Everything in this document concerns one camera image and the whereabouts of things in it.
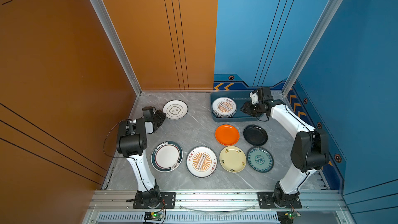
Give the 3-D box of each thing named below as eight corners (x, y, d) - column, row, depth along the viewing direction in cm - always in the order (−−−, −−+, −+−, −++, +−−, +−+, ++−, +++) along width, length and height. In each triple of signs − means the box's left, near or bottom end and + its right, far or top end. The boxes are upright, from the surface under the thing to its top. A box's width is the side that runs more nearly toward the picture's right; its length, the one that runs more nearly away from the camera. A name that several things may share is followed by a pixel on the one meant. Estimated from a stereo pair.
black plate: (245, 146, 94) (246, 143, 91) (242, 127, 102) (243, 124, 99) (268, 145, 94) (270, 143, 91) (263, 127, 102) (264, 124, 99)
